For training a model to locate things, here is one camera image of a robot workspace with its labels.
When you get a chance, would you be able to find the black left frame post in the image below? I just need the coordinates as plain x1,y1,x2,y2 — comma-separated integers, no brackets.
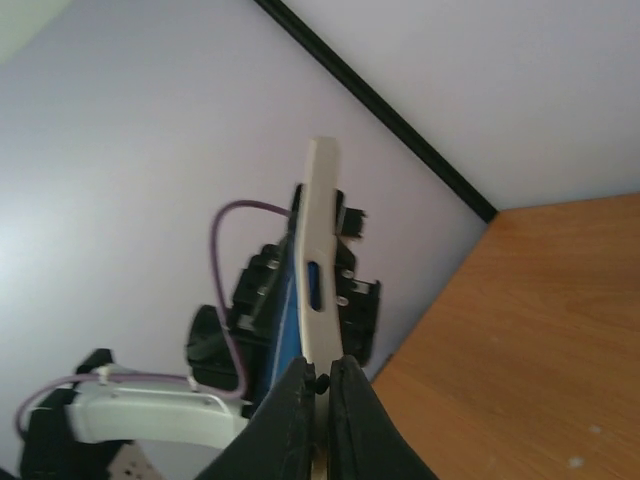
254,0,499,223

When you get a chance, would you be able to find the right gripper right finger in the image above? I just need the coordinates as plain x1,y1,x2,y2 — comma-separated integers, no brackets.
327,356,436,480

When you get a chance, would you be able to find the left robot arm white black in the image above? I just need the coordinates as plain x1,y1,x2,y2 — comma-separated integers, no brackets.
14,204,302,479

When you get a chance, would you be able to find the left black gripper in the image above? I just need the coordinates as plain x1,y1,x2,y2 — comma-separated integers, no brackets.
230,186,381,415

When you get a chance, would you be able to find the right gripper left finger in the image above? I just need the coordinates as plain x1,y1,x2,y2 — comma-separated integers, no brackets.
198,357,316,480

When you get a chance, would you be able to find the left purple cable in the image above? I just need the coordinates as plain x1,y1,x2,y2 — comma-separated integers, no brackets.
13,199,301,441

